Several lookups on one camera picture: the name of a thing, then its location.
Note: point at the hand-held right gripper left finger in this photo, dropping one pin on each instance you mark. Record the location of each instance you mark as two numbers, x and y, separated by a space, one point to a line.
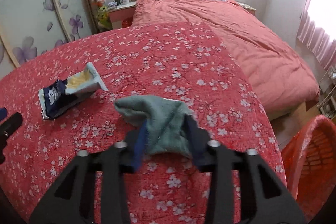
138 146

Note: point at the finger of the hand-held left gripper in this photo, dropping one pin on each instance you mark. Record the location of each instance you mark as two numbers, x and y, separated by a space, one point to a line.
11 123

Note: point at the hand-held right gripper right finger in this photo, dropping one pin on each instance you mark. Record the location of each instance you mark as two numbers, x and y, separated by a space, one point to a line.
195 142

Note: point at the green fuzzy sock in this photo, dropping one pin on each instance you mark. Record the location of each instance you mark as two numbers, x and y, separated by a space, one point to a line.
162 121

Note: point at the orange plastic basket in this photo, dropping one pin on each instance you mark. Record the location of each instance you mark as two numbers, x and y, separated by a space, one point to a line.
302 155

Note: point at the navy blue snack packet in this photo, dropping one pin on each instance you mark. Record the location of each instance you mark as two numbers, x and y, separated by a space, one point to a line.
57 98

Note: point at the red floral blanket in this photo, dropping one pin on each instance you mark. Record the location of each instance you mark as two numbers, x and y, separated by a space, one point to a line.
157 61

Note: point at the coral duvet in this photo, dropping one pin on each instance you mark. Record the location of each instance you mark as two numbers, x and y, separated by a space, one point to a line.
249 43

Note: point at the wardrobe with purple flower doors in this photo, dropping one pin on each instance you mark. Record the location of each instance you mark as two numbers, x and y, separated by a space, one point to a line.
31 3

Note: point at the small red basket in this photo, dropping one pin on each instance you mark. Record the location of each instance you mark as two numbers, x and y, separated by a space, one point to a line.
128 22

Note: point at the pink and white nightstand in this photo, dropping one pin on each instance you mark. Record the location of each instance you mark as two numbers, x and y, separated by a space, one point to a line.
122 14

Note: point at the metal storage rack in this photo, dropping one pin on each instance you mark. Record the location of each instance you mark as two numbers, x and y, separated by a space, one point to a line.
326 95

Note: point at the cream bedside table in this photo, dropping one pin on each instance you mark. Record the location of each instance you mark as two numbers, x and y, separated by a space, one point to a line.
248 7

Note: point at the dark cup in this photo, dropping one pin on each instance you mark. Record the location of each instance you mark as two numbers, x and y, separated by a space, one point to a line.
117 2

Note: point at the pink curtain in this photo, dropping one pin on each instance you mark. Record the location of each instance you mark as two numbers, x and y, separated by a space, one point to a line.
315 37

